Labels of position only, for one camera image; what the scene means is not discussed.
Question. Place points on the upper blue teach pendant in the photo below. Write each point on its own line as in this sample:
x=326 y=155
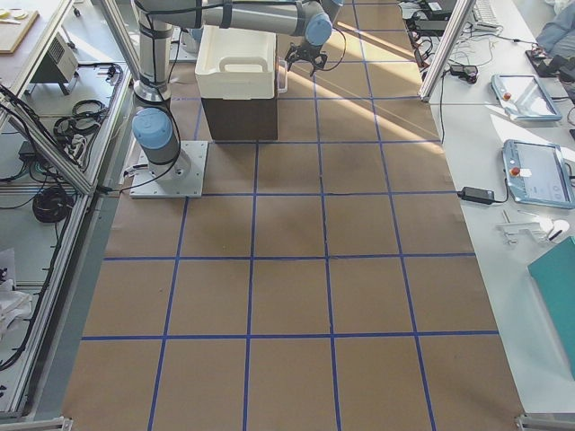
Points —
x=523 y=98

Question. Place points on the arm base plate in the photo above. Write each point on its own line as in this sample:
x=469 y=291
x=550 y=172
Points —
x=184 y=179

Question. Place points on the black power adapter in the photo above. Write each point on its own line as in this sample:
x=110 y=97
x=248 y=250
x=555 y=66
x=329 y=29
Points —
x=480 y=196

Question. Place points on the aluminium frame post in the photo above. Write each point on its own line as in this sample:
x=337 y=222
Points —
x=445 y=47

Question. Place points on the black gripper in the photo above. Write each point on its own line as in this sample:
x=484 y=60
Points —
x=306 y=53

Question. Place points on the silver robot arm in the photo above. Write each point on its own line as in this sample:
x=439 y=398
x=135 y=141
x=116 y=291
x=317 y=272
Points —
x=154 y=128

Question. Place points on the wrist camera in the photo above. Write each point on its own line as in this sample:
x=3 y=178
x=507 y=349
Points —
x=317 y=59

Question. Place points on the white plastic tray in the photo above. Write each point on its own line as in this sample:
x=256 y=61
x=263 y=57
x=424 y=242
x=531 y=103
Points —
x=237 y=64

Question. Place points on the blue teach pendant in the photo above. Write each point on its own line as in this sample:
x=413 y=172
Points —
x=523 y=98
x=536 y=174

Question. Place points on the brown wooden cabinet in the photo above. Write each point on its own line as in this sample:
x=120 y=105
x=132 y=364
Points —
x=242 y=120

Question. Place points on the teal box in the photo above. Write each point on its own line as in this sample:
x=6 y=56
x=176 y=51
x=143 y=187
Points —
x=553 y=273

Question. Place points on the lower blue teach pendant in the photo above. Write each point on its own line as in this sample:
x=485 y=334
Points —
x=536 y=174

